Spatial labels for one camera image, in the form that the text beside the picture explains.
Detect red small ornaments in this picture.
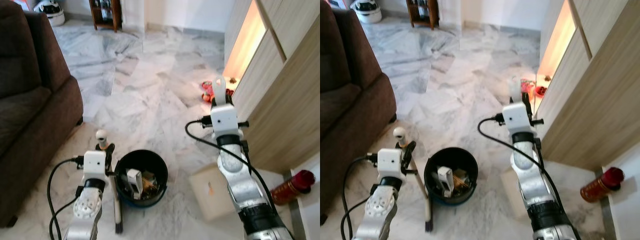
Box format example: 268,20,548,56
201,80,236,103
520,78,549,99

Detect small white box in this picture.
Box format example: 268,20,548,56
437,166,454,194
126,169,142,194

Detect brown paper scraps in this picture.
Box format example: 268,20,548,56
141,172,161,194
452,170,471,190

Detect light wooden cabinet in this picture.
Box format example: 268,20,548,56
535,0,640,172
223,0,321,175

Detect black plastic bucket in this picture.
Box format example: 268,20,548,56
424,147,479,206
115,149,169,208

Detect brown fabric sofa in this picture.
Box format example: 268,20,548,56
0,0,84,228
320,0,397,226

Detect brown cardboard box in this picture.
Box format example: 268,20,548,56
500,167,526,207
189,165,236,222

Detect red cylindrical tin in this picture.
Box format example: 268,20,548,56
580,167,626,203
270,170,317,206

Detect white side table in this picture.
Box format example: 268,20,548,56
282,152,321,240
597,150,640,240

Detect small dark wooden shelf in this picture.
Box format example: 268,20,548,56
89,0,123,32
406,0,441,30

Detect white round appliance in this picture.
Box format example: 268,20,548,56
350,0,383,24
33,0,66,27

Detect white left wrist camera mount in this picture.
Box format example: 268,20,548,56
377,148,406,178
82,151,107,180

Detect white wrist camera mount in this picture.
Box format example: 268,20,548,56
210,104,241,138
501,102,532,135
377,148,406,178
82,151,107,180

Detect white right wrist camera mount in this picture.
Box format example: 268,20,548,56
210,104,241,138
501,102,532,135

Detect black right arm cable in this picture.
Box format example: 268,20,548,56
477,114,576,236
185,116,281,213

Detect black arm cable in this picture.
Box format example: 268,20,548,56
341,155,381,240
47,156,86,240
185,116,281,213
477,114,576,236

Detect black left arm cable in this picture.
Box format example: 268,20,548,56
341,155,381,240
47,156,86,240

